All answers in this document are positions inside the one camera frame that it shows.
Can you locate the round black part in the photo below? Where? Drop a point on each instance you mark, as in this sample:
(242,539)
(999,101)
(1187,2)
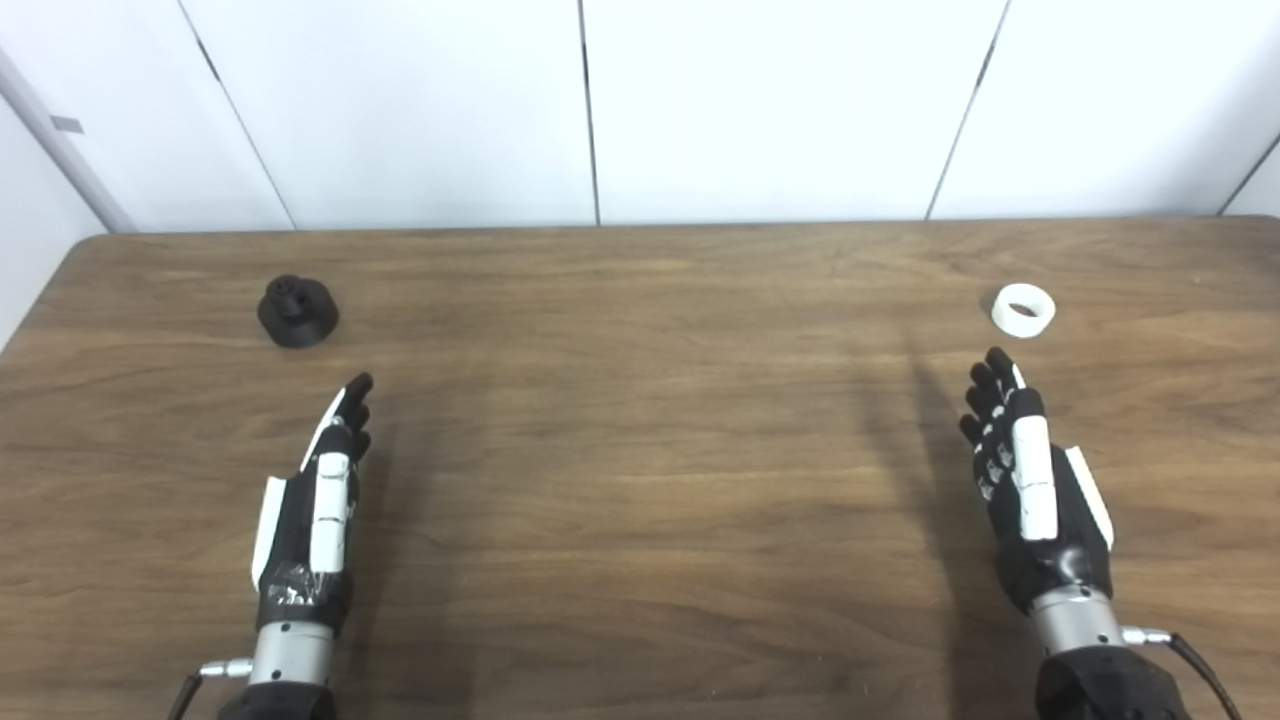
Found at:
(298,312)

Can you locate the grey wall corner strip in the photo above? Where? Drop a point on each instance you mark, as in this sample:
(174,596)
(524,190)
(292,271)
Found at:
(60,140)

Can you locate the small grey wall label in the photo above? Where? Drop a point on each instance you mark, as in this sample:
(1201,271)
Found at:
(67,124)

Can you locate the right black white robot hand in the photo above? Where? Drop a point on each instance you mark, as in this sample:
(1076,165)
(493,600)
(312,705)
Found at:
(1035,490)

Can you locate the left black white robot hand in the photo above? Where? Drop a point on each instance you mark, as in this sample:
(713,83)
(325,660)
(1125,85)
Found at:
(330,520)

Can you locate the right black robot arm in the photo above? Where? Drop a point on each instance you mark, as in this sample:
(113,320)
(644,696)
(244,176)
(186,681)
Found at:
(1090,680)

